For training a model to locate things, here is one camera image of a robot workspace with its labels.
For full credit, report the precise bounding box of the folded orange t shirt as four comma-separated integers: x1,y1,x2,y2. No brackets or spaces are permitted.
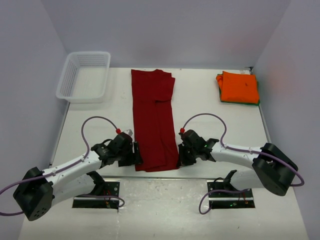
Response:
216,70,260,103

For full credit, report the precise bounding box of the white plastic basket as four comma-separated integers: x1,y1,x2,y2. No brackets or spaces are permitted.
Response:
55,51,111,104

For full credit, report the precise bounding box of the folded green t shirt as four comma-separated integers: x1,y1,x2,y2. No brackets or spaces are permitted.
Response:
216,72,261,107

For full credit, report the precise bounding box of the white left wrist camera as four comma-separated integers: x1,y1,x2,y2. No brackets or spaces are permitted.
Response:
123,129,133,137

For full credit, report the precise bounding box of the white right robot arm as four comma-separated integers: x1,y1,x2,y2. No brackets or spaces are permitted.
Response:
177,129,298,197

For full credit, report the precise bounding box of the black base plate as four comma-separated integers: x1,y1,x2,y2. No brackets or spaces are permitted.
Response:
208,190,256,210
72,181,123,210

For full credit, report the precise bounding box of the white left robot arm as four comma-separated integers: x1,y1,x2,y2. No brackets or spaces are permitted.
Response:
13,132,143,221

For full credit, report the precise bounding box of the dark red t shirt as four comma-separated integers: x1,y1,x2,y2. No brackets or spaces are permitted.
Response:
131,69,179,172

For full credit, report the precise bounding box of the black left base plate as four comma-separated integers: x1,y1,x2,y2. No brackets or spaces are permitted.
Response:
72,181,123,210

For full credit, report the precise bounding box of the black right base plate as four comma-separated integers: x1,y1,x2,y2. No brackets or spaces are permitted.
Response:
208,190,256,210

